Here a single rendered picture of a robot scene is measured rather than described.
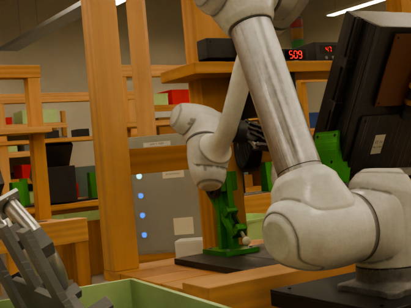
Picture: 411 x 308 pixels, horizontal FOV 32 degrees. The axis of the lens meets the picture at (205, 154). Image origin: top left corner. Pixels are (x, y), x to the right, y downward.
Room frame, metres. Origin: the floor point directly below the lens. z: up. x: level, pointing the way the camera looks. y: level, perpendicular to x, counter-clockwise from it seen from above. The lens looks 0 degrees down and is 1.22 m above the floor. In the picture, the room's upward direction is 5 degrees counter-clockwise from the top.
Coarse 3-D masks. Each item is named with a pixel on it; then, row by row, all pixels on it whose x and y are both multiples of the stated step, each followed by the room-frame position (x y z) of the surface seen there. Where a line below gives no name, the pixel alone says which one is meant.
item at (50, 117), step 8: (16, 112) 11.59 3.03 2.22; (24, 112) 11.41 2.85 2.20; (48, 112) 11.63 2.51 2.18; (56, 112) 11.71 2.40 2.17; (64, 112) 11.72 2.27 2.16; (8, 120) 11.26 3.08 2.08; (16, 120) 11.63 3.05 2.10; (24, 120) 11.40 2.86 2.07; (48, 120) 11.62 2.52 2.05; (56, 120) 11.70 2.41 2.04; (64, 120) 11.72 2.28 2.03; (56, 128) 12.09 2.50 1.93; (64, 128) 11.71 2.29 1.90; (16, 152) 11.24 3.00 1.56; (24, 152) 11.28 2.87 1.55; (16, 168) 11.54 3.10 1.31; (24, 168) 11.35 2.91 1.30; (16, 176) 11.57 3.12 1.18; (24, 176) 11.34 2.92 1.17; (32, 192) 11.39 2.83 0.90; (32, 200) 11.38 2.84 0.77
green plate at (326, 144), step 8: (320, 136) 2.36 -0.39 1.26; (328, 136) 2.32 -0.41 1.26; (336, 136) 2.29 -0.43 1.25; (320, 144) 2.35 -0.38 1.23; (328, 144) 2.32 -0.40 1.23; (336, 144) 2.28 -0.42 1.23; (320, 152) 2.34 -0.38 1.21; (328, 152) 2.31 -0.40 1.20; (336, 152) 2.28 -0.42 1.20; (320, 160) 2.34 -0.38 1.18; (328, 160) 2.30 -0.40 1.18; (336, 160) 2.28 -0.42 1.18; (336, 168) 2.30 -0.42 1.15; (344, 168) 2.31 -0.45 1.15; (344, 176) 2.31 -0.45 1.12
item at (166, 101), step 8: (160, 96) 10.03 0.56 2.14; (168, 96) 10.23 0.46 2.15; (176, 96) 10.19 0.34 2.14; (184, 96) 10.28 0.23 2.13; (160, 104) 10.03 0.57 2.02; (168, 104) 10.05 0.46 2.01; (176, 104) 10.12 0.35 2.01; (160, 128) 10.05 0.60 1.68; (168, 128) 10.11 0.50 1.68; (248, 176) 10.85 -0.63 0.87; (256, 176) 11.13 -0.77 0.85; (248, 184) 10.84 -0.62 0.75; (256, 184) 11.14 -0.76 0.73
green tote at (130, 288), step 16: (96, 288) 1.59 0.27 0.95; (112, 288) 1.60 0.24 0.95; (128, 288) 1.62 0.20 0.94; (144, 288) 1.55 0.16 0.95; (160, 288) 1.47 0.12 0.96; (0, 304) 1.49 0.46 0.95; (128, 304) 1.62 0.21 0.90; (144, 304) 1.56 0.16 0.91; (160, 304) 1.48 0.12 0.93; (176, 304) 1.41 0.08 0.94; (192, 304) 1.34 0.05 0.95; (208, 304) 1.28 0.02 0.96
